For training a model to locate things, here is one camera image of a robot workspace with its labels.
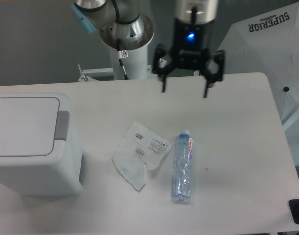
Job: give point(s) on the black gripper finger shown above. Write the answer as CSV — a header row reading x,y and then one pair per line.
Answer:
x,y
162,72
211,76

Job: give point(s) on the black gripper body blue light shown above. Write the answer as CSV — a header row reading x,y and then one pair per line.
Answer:
x,y
193,27

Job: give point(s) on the white push-top trash can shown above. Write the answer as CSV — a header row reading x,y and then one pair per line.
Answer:
x,y
40,149

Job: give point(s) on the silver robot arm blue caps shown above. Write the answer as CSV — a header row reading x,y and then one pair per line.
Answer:
x,y
101,13

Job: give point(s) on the white umbrella with navy text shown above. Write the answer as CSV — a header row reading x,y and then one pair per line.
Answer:
x,y
269,43

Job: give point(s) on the crumpled white plastic bag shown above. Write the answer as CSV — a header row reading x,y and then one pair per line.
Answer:
x,y
140,147

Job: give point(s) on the clear blue plastic bottle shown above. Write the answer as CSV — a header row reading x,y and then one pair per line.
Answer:
x,y
182,168

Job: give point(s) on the black device at table edge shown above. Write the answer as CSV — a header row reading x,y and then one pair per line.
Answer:
x,y
294,208

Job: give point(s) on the white metal base frame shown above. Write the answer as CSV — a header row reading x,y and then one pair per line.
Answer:
x,y
106,74

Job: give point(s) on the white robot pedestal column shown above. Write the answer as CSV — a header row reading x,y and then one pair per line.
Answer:
x,y
133,63

